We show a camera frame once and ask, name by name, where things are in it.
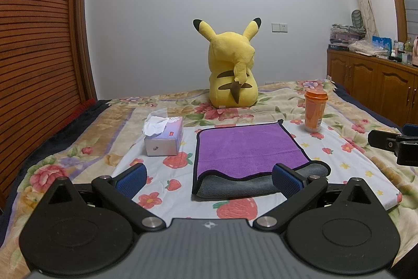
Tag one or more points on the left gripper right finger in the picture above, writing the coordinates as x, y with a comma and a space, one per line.
289, 182

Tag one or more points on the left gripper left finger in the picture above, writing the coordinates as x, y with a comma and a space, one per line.
116, 194

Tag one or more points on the purple and grey towel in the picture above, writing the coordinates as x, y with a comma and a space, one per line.
237, 162

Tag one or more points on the white strawberry print cloth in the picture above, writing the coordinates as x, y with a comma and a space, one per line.
168, 190

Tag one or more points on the floral bed quilt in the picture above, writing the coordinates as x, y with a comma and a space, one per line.
94, 144

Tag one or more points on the wooden sideboard cabinet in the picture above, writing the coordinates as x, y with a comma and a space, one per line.
387, 88

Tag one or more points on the purple tissue box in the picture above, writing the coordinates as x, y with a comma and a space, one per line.
162, 134

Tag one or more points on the orange lidded cup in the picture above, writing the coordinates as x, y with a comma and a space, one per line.
315, 102

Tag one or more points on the small bottles on cabinet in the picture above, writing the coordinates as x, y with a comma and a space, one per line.
405, 52

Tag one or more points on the blue printed box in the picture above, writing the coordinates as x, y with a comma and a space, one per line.
382, 43

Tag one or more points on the yellow Pikachu plush toy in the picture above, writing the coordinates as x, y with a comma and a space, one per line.
230, 60

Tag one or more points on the stack of folded clothes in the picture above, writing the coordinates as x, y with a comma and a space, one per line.
341, 36

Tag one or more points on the green hand fan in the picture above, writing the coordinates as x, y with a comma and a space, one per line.
356, 19

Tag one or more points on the wooden slatted wardrobe door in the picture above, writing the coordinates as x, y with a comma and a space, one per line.
45, 76

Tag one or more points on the white wall switch plate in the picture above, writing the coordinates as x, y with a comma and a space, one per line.
279, 27

